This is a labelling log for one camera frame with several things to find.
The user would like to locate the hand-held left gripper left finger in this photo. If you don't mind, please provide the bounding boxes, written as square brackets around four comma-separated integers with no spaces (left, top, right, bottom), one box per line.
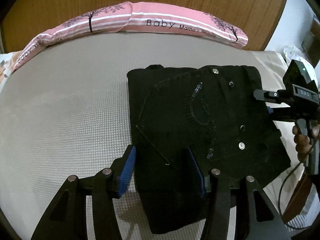
[31,144,137,240]

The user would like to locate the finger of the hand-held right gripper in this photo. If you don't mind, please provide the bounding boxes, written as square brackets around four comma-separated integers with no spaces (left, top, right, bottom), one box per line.
[266,106,298,121]
[253,89,295,104]

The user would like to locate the black pants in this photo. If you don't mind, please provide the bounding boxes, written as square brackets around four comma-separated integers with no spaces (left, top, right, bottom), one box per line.
[127,64,292,233]

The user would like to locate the pink striped tree-print pillow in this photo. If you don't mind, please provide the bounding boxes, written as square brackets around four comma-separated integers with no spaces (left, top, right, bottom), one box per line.
[119,2,249,48]
[11,1,134,72]

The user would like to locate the grey textured bed mat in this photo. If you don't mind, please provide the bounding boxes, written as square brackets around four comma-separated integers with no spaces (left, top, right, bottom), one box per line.
[0,29,287,240]

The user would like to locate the black cable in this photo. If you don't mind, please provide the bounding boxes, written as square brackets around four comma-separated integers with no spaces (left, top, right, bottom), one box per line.
[276,149,314,229]

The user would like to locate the white floral pillow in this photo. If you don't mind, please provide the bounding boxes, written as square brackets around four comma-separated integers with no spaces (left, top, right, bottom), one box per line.
[0,52,22,87]

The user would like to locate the beige satin bed sheet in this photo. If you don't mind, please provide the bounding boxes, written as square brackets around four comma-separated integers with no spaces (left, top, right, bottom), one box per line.
[251,51,288,92]

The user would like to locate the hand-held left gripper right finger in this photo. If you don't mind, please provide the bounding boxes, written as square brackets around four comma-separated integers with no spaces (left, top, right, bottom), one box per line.
[184,147,292,240]

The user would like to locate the white dotted cloth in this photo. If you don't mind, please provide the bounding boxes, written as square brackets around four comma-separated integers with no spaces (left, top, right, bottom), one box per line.
[283,45,319,85]

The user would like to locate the person's right hand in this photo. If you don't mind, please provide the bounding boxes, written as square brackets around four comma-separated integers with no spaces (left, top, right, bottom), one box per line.
[292,124,320,161]

